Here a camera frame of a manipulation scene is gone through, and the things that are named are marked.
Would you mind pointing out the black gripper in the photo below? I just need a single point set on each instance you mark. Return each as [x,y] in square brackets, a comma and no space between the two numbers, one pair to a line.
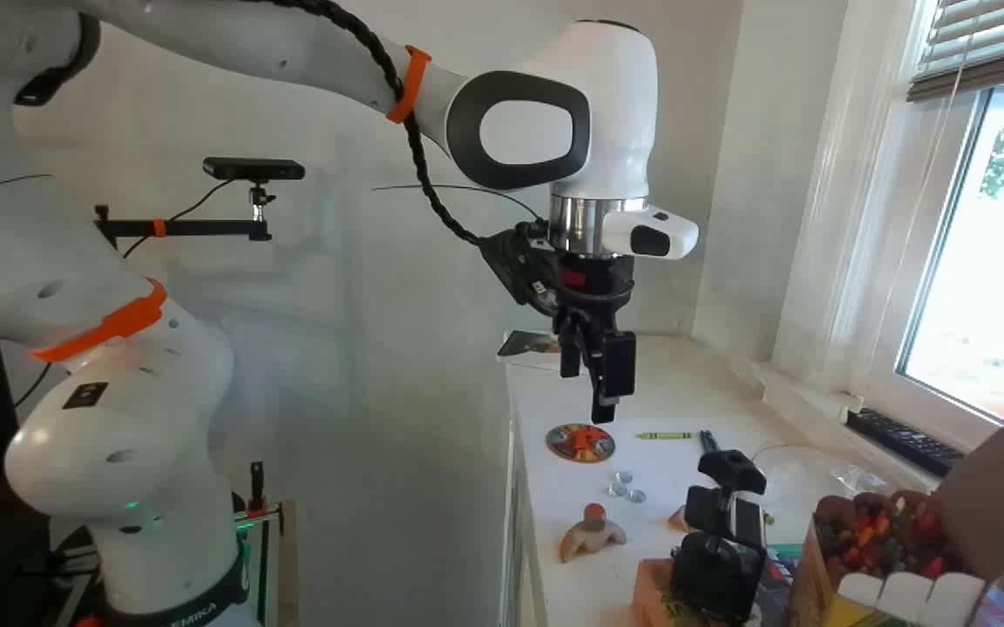
[578,295]

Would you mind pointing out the black remote control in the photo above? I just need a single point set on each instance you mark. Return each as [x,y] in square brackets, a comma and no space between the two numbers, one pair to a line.
[900,439]

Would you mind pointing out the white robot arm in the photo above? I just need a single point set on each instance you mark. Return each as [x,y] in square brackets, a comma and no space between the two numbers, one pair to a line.
[123,439]

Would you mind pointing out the window blinds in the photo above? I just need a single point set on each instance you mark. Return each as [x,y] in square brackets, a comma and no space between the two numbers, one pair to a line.
[962,50]

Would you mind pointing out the bird cover book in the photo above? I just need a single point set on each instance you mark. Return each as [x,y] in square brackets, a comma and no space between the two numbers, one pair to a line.
[527,342]

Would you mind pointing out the round colourful plate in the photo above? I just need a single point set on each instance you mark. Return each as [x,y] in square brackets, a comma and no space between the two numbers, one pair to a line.
[578,443]

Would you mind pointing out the green marker pen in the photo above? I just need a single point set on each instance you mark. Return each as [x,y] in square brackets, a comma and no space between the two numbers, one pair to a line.
[664,438]

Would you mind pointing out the small wooden toy figure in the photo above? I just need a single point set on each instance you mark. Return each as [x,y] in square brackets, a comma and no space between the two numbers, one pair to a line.
[591,536]

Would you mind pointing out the open cardboard box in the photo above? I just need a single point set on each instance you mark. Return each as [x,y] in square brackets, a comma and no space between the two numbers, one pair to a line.
[903,559]

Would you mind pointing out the black camera on tripod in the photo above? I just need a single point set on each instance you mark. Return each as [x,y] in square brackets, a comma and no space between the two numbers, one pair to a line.
[719,561]

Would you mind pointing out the black camera on stand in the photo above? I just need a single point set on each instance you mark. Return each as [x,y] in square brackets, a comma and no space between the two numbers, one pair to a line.
[252,170]

